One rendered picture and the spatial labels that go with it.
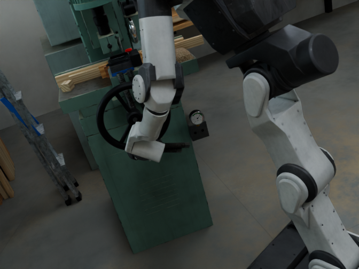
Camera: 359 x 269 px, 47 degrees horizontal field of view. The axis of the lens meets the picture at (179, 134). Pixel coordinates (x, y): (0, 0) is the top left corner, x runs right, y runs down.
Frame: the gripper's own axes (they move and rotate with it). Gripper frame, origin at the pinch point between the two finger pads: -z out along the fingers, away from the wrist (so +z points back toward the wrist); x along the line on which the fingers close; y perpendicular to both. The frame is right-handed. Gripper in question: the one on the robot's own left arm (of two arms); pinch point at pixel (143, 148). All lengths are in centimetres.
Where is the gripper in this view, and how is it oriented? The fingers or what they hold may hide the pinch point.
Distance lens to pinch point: 157.6
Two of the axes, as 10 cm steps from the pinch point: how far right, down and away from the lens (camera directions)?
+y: -4.3, -9.0, 0.1
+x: 9.0, -4.3, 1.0
